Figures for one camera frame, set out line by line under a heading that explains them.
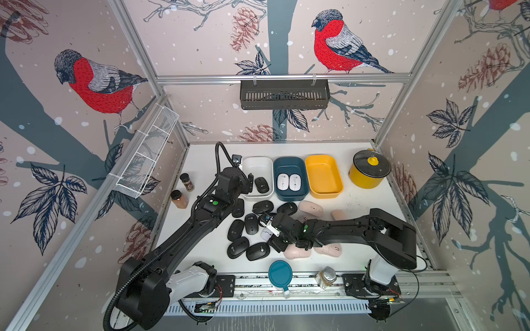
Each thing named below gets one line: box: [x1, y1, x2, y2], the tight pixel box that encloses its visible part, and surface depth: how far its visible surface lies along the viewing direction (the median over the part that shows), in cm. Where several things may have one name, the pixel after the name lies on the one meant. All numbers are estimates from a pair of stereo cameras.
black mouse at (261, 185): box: [254, 176, 270, 194], surface depth 102 cm
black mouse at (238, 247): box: [227, 236, 250, 260], surface depth 82 cm
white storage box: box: [242, 156, 275, 202], surface depth 107 cm
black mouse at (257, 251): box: [245, 242, 271, 261], surface depth 81 cm
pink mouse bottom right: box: [313, 242, 342, 258], surface depth 81 cm
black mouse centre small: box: [244, 213, 259, 236], surface depth 88 cm
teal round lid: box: [268, 259, 293, 292], surface depth 71 cm
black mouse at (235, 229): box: [227, 219, 245, 242], surface depth 87 cm
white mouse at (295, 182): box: [288, 173, 302, 192], surface depth 103 cm
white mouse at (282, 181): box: [276, 173, 290, 192], surface depth 103 cm
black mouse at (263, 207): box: [251, 199, 274, 214], surface depth 94 cm
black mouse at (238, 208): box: [231, 198, 245, 218], surface depth 94 cm
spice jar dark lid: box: [179, 172, 190, 183], surface depth 97 cm
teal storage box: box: [273, 156, 310, 202], surface depth 103 cm
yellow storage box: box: [305, 154, 345, 199], surface depth 107 cm
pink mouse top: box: [298, 200, 324, 218], surface depth 94 cm
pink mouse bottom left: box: [282, 244, 312, 260], surface depth 81 cm
